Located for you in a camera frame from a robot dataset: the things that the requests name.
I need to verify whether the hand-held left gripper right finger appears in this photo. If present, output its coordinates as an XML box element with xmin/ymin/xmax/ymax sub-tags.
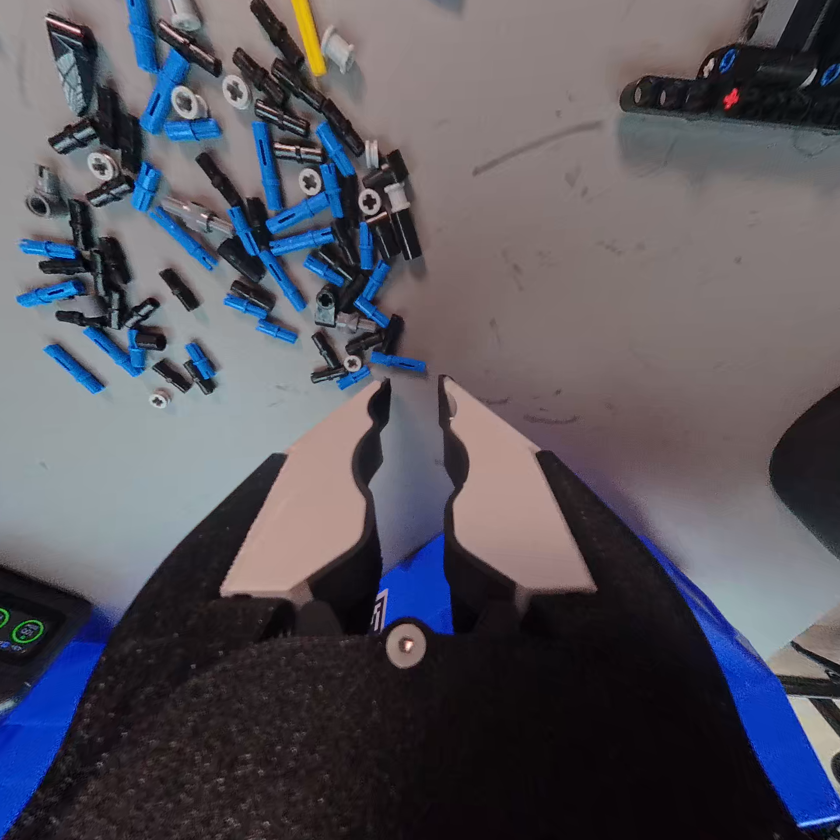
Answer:
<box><xmin>437</xmin><ymin>376</ymin><xmax>594</xmax><ymax>607</ymax></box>

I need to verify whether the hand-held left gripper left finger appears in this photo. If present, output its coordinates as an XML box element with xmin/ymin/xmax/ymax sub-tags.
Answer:
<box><xmin>221</xmin><ymin>381</ymin><xmax>392</xmax><ymax>605</ymax></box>

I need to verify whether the pile of blue black pins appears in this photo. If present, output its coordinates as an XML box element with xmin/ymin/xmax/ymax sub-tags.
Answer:
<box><xmin>16</xmin><ymin>0</ymin><xmax>427</xmax><ymax>408</ymax></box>

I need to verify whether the grey toy brick chassis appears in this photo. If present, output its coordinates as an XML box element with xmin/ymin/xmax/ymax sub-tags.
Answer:
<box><xmin>620</xmin><ymin>0</ymin><xmax>840</xmax><ymax>130</ymax></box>

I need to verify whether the grey desk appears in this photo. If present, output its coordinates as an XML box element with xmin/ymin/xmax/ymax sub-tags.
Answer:
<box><xmin>0</xmin><ymin>0</ymin><xmax>840</xmax><ymax>657</ymax></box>

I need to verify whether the blue plastic bin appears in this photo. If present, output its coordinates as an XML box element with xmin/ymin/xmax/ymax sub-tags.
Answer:
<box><xmin>0</xmin><ymin>532</ymin><xmax>840</xmax><ymax>840</ymax></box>

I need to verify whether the black power unit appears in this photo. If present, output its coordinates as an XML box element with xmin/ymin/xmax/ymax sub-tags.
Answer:
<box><xmin>0</xmin><ymin>567</ymin><xmax>93</xmax><ymax>703</ymax></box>

